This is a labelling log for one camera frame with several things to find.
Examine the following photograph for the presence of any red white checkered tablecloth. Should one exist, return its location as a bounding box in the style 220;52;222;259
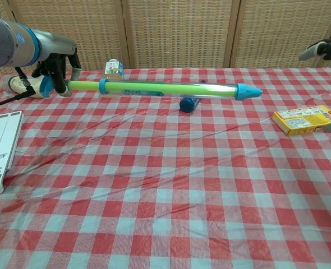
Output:
0;66;331;269

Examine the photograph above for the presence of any clear drink bottle printed label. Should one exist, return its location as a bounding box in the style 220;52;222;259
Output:
103;58;125;81

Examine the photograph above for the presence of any beige mayonnaise squeeze bottle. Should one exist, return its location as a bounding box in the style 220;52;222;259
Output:
1;75;47;100

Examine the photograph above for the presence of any yellow cardboard box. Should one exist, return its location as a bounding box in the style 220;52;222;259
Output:
271;105;331;137

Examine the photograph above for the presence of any dark blue spray bottle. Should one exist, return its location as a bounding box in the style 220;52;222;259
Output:
179;79;208;114

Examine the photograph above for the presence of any green blue water squirter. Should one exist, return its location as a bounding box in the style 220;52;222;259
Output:
39;76;263;102

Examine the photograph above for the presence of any white folding stand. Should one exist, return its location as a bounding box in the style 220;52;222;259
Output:
0;110;24;197

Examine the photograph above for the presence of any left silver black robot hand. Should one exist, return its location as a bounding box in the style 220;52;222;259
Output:
31;32;82;98

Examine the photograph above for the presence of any bamboo folding screen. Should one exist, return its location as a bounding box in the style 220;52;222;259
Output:
0;0;331;80

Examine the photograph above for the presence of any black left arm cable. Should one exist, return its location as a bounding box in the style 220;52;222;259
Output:
0;66;38;112

